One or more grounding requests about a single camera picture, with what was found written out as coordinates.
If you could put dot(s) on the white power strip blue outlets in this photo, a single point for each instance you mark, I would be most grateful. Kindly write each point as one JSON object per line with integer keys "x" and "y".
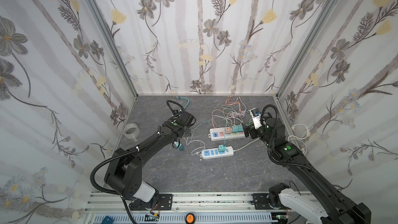
{"x": 214, "y": 153}

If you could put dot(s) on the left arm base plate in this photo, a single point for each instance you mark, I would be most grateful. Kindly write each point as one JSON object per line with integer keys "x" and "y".
{"x": 160, "y": 202}

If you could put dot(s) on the clear tape roll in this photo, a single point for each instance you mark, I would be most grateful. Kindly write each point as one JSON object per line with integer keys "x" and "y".
{"x": 131, "y": 131}

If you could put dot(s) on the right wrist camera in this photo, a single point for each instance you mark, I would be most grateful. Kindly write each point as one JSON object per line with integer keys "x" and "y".
{"x": 256, "y": 117}

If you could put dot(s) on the white six-outlet colourful power strip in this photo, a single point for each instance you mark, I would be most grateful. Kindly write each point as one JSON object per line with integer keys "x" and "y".
{"x": 218, "y": 134}

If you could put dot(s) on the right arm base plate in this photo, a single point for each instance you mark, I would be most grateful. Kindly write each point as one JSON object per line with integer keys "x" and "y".
{"x": 264, "y": 201}

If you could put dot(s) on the aluminium rail frame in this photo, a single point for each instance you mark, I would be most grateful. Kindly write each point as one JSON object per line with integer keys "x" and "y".
{"x": 208, "y": 208}

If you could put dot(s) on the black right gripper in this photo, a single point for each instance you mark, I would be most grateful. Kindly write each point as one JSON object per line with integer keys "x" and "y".
{"x": 251, "y": 131}

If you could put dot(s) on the orange emergency button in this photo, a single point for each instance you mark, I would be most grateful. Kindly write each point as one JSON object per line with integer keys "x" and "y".
{"x": 190, "y": 218}

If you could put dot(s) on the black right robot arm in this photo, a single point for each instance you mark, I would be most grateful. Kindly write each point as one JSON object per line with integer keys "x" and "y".
{"x": 333, "y": 207}

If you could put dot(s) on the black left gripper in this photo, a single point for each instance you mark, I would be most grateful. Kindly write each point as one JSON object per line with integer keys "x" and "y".
{"x": 180, "y": 143}

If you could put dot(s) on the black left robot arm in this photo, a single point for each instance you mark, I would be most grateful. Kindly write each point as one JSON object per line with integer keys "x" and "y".
{"x": 122, "y": 173}

